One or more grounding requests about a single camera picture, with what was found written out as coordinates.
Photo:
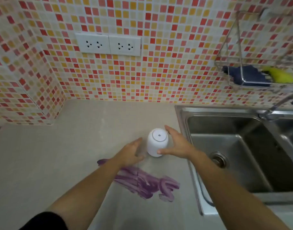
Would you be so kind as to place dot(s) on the person's right forearm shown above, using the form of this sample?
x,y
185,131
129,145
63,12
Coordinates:
x,y
230,196

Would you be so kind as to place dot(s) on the purple smear stain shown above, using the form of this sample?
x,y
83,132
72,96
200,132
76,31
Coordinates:
x,y
141,182

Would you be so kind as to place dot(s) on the person's left hand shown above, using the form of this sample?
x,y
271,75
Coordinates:
x,y
128,154

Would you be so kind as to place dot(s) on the black shirt sleeve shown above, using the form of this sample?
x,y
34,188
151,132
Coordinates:
x,y
45,222

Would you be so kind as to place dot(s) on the person's right hand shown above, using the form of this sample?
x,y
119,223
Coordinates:
x,y
180,147

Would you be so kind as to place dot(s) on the round steel drain strainer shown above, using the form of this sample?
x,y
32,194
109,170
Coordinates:
x,y
218,160

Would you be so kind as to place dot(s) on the dark blue cloth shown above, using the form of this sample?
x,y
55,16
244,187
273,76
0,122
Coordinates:
x,y
247,75

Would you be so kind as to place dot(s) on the stainless steel double sink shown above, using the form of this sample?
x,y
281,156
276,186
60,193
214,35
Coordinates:
x,y
232,146

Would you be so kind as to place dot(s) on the white cylindrical humidifier body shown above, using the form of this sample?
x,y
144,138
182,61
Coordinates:
x,y
156,143

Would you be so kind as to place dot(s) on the person's left forearm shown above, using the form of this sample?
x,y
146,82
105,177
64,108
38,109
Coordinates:
x,y
89,191

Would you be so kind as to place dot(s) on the chrome faucet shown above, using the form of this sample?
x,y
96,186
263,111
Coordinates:
x,y
268,114

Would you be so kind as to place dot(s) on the yellow sponge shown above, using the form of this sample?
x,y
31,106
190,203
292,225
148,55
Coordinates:
x,y
280,75

